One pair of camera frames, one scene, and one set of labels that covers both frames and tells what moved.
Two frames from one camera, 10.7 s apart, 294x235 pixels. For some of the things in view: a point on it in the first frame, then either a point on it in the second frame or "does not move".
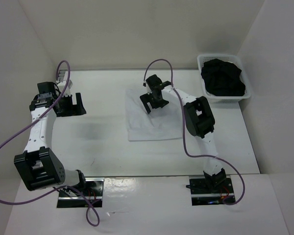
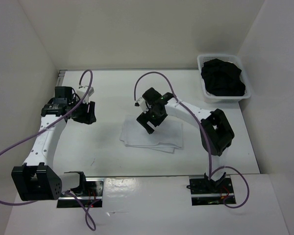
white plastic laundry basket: x=211 y=97 does not move
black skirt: x=222 y=78 does not move
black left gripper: x=74 y=109 -> x=87 y=117
